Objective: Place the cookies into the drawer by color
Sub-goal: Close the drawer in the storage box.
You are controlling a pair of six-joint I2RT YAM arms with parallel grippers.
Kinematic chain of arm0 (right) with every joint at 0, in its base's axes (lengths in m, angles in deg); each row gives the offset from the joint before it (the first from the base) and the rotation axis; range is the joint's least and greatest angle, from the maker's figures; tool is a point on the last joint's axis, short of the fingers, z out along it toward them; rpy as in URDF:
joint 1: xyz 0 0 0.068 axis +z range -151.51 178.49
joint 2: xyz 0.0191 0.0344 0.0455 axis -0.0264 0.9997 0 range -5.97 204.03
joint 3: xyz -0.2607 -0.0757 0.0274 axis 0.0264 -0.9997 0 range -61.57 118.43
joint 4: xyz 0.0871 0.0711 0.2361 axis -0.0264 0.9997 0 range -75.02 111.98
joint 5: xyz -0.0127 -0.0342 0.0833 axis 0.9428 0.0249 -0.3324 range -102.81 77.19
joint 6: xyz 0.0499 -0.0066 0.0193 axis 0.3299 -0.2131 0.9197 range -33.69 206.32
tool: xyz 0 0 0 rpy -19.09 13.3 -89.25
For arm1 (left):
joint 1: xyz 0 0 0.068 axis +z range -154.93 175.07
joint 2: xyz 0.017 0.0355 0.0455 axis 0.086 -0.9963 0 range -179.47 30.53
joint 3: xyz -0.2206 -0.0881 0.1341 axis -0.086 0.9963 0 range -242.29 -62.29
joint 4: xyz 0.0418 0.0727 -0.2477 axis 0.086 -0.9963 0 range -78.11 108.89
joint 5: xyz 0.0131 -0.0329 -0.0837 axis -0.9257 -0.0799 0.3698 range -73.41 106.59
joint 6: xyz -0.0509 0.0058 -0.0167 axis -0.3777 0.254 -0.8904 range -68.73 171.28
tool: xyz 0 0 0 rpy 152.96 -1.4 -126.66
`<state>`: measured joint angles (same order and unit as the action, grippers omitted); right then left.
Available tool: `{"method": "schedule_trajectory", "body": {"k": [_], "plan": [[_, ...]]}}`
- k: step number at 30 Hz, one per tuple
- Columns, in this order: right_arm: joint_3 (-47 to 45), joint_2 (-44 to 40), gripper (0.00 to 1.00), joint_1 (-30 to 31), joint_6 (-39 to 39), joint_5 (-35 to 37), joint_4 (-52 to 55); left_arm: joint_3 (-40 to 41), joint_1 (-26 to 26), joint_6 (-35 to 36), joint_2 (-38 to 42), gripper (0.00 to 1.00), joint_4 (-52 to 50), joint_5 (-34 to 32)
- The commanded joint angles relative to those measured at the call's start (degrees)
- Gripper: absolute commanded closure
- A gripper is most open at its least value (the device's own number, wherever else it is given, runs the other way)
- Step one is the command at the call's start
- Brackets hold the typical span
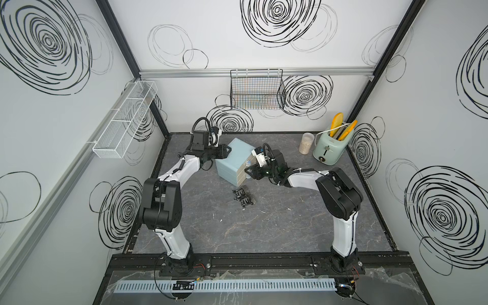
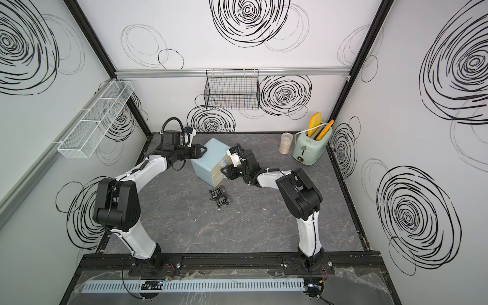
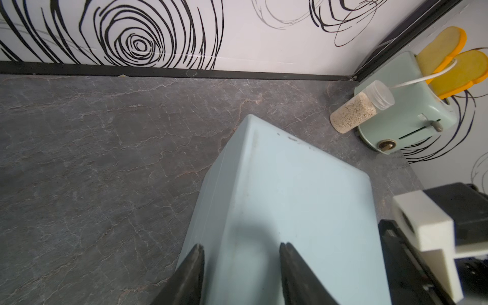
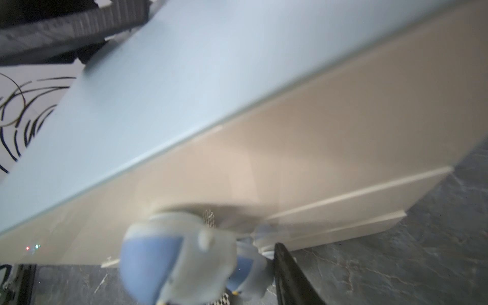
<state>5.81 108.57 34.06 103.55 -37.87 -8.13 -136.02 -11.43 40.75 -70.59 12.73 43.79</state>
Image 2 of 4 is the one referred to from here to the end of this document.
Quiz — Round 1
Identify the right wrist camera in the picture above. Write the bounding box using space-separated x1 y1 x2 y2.
226 147 242 167

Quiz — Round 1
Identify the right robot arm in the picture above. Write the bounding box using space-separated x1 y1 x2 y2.
221 144 324 270

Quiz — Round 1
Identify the black wire wall basket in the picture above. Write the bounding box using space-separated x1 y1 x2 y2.
203 69 261 110

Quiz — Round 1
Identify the white mesh wall shelf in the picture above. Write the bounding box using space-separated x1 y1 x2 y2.
57 81 134 159

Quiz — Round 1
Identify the light blue drawer cabinet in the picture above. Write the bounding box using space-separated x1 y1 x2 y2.
191 138 232 187

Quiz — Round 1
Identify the yellow toast slice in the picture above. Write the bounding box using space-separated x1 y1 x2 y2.
316 120 335 141
308 113 322 137

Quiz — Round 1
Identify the black cookie pack left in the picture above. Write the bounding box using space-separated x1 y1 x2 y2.
209 188 225 202

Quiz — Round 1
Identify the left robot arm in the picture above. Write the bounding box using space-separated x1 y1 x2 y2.
92 117 207 272

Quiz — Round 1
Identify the mint green toaster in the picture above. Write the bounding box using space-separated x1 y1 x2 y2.
292 128 334 166

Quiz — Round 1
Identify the clear jar with grains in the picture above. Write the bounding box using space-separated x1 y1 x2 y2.
279 132 294 155

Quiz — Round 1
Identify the white slotted cable duct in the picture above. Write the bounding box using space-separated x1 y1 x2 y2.
81 278 305 294

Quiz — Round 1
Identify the black cookie pack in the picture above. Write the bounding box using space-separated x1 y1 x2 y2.
209 188 225 202
216 196 231 208

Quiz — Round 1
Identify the yellow toast slice right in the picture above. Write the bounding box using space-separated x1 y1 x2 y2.
316 120 335 141

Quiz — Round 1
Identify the yellow toast slice left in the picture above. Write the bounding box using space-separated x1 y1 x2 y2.
308 113 322 137

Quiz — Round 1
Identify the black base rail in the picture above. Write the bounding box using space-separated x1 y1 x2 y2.
76 251 384 277

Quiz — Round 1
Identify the black cookie pack right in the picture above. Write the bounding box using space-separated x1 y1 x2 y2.
216 196 231 208

